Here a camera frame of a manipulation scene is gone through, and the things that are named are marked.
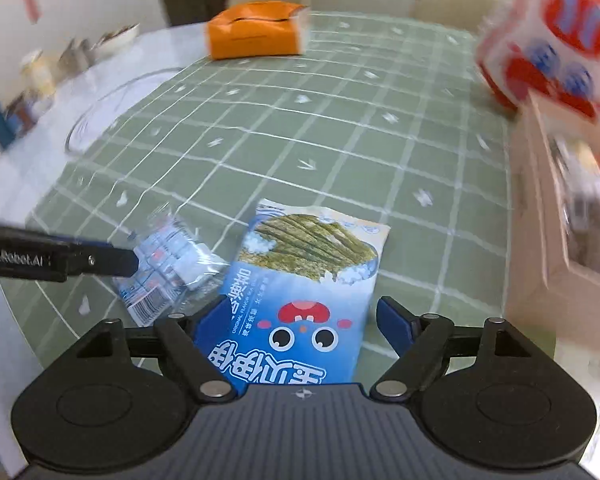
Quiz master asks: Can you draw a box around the green checked tablecloth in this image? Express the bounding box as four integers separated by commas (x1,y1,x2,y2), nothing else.
0,10,518,396

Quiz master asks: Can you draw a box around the pink cardboard box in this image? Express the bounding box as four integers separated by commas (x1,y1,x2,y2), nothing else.
506,94,600,348

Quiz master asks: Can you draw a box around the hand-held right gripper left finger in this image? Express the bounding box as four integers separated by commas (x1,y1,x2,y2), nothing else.
77,295,237,404

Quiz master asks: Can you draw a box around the white plate with snacks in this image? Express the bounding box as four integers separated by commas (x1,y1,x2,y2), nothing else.
91,23,142,57

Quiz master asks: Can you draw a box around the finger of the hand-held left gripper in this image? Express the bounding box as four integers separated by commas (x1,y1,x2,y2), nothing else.
50,241,142,284

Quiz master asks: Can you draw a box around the clear blue-print snack packet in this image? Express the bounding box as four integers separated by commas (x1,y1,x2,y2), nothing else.
112,203,231,327

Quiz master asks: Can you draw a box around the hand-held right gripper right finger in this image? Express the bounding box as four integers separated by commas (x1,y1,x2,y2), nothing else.
370,296,537,402

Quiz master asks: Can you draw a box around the clear glass bowl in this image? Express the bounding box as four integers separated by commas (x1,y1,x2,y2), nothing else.
64,66,183,157

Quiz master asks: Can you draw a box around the red white rabbit snack bag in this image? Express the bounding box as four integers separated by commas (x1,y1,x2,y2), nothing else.
474,0,600,122

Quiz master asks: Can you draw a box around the orange tissue box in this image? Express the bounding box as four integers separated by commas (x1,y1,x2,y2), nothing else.
204,1,311,61

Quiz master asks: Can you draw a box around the blue seaweed snack packet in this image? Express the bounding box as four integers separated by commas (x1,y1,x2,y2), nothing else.
192,198,392,401

